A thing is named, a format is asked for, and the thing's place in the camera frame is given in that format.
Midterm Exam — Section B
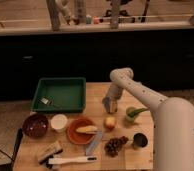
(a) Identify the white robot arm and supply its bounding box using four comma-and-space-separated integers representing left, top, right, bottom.
107, 68, 194, 171

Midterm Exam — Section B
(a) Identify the green plastic tray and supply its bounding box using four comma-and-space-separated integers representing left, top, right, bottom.
31, 77, 86, 113

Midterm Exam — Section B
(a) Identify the green cup with utensil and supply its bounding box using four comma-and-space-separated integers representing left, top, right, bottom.
125, 107, 147, 123

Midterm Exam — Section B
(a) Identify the red yellow apple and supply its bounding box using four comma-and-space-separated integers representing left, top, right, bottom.
104, 117, 116, 130

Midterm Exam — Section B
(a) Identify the yellow corn cob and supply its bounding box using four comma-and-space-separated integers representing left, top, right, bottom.
76, 125, 98, 134

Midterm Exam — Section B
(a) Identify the grey blue knife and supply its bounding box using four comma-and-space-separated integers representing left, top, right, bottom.
85, 131, 103, 156

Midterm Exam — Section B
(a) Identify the dark metal cup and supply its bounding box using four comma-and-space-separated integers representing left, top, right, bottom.
133, 133, 148, 149

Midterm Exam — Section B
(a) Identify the bunch of dark grapes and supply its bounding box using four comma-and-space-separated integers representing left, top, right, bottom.
104, 136, 129, 157

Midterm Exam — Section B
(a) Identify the orange plate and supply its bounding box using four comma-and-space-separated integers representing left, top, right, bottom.
67, 117, 98, 145

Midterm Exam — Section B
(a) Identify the white cup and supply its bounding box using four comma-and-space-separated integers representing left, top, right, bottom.
50, 114, 68, 132

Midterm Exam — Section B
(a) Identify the silver fork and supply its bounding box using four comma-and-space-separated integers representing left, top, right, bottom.
40, 98, 56, 108

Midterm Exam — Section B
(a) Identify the wooden scrub brush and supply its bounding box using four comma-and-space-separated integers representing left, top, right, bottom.
36, 141, 63, 164

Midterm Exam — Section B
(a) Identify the dark red bowl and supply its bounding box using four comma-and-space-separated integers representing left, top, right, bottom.
22, 114, 49, 138

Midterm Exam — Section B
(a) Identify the white handled brush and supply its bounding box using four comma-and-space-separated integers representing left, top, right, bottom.
48, 156, 97, 165

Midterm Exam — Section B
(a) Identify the black cable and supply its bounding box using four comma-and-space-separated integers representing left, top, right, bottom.
0, 127, 24, 168

